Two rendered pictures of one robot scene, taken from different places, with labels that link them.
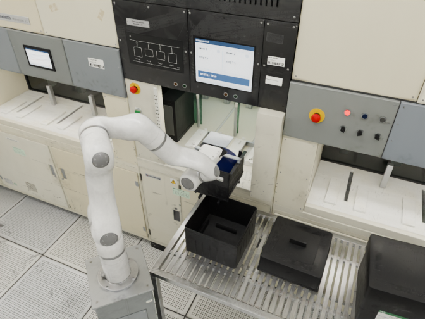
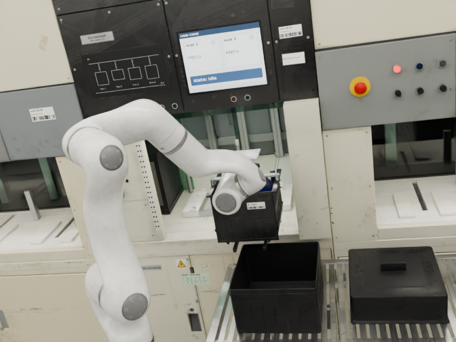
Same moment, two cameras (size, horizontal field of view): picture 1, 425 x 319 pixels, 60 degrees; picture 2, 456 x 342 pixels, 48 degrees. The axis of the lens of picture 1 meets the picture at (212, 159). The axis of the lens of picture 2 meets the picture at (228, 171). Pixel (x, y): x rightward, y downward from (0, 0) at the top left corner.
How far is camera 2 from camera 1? 0.54 m
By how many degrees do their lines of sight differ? 19
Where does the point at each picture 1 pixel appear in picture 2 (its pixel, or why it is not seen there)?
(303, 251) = (406, 275)
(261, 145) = (299, 153)
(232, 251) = (311, 300)
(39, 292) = not seen: outside the picture
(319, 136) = (370, 115)
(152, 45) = (121, 63)
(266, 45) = (273, 15)
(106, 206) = (122, 250)
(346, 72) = (380, 18)
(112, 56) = (66, 96)
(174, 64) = (156, 79)
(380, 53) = not seen: outside the picture
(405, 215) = not seen: outside the picture
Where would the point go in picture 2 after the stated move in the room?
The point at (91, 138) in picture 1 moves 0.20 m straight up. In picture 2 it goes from (90, 134) to (66, 47)
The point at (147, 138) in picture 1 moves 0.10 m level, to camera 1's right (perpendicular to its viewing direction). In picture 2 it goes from (165, 130) to (203, 121)
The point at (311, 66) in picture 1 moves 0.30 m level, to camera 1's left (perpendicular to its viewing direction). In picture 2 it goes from (335, 24) to (248, 42)
